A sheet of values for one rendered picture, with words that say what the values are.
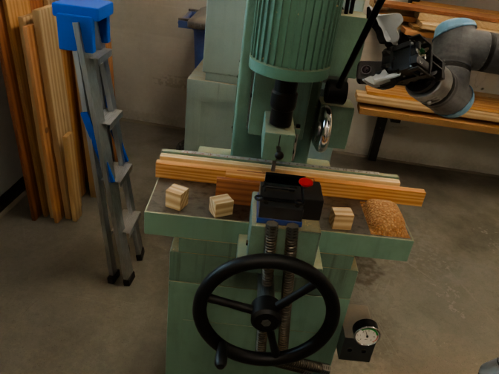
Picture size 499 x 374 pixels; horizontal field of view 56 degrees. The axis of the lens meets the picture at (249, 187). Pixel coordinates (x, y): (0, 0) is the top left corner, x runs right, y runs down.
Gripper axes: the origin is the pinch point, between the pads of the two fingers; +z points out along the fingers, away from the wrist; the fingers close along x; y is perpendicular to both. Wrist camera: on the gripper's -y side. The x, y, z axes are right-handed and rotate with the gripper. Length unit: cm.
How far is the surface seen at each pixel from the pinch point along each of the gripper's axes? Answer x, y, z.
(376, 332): 56, -13, -32
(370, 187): 21.3, -15.1, -28.5
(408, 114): -62, -92, -182
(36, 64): -35, -160, 13
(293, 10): -4.0, -7.7, 11.4
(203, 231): 37, -35, 6
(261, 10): -6.0, -15.0, 13.2
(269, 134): 14.5, -23.6, -0.8
